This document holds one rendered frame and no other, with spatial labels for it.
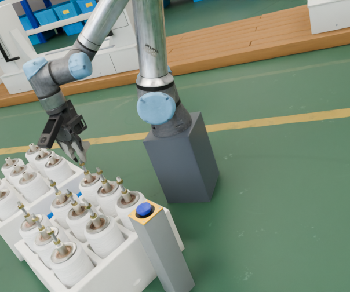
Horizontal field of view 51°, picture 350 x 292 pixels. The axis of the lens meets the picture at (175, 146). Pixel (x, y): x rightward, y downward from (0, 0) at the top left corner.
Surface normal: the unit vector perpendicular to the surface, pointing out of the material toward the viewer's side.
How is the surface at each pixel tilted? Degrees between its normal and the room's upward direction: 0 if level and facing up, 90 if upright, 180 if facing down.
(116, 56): 90
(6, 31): 90
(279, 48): 90
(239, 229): 0
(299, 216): 0
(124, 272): 90
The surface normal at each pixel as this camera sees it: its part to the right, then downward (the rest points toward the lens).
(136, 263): 0.66, 0.19
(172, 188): -0.29, 0.56
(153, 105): 0.01, 0.62
